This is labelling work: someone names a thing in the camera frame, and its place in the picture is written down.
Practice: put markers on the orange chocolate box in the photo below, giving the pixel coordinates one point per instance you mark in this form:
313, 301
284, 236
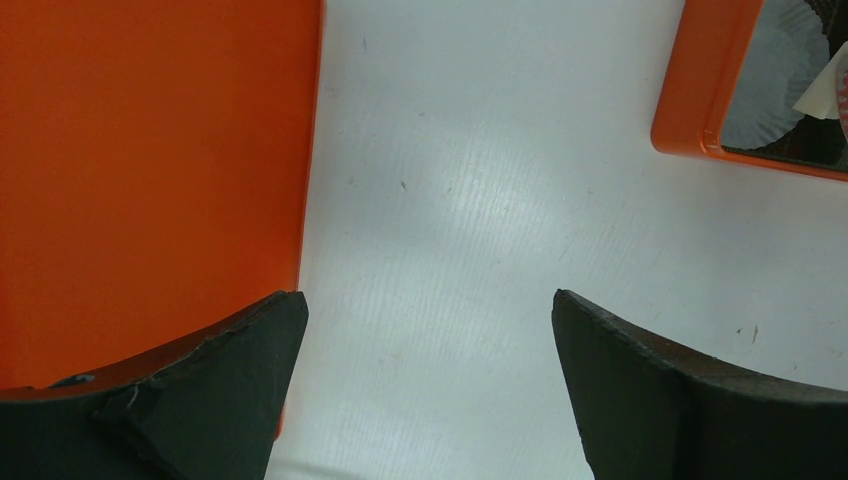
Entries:
710, 47

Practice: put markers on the orange box lid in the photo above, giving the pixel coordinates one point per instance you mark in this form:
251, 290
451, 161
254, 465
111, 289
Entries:
155, 160

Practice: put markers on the white rectangular chocolate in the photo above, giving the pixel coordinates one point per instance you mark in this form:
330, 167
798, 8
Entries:
826, 97

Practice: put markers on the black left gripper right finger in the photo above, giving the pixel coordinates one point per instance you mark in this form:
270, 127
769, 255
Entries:
647, 407

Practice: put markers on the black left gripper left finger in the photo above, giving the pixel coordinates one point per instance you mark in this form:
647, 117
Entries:
207, 405

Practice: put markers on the white paper cup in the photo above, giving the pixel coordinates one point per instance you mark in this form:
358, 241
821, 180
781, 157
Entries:
787, 52

